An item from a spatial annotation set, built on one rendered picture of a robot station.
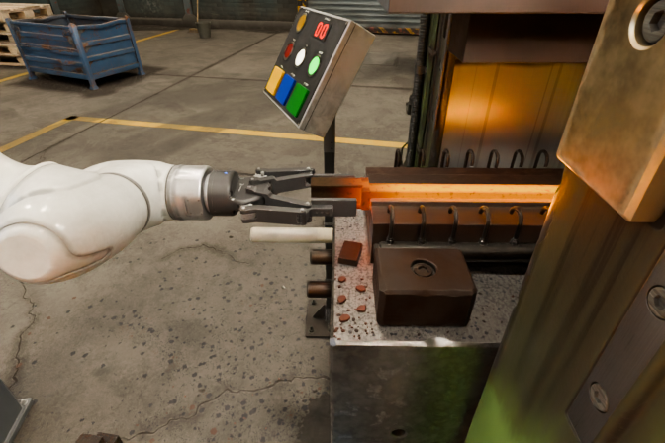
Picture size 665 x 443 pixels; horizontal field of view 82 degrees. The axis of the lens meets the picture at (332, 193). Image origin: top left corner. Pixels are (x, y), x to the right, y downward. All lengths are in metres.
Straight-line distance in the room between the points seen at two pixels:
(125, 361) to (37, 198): 1.32
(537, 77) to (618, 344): 0.57
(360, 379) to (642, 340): 0.35
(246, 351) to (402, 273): 1.22
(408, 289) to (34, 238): 0.41
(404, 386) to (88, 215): 0.45
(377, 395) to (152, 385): 1.19
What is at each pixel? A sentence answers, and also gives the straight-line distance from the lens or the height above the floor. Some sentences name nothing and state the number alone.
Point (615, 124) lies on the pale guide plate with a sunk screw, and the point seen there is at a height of 1.23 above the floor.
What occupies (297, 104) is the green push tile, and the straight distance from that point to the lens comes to 1.00.
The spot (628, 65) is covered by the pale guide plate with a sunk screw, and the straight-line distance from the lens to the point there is 0.29.
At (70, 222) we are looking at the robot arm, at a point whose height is 1.08.
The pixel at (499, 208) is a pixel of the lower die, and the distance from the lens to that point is 0.64.
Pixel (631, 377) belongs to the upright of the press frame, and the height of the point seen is 1.09.
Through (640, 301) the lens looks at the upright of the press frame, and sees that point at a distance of 0.32.
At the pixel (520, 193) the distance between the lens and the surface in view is 0.66.
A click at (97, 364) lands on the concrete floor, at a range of 1.83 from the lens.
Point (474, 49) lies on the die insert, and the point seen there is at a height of 1.23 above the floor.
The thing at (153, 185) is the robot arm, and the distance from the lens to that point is 0.62.
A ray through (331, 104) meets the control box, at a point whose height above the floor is 1.01.
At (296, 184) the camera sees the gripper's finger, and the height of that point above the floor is 0.99.
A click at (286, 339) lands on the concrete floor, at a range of 1.67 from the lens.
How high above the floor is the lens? 1.32
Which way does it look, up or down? 32 degrees down
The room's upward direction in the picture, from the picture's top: straight up
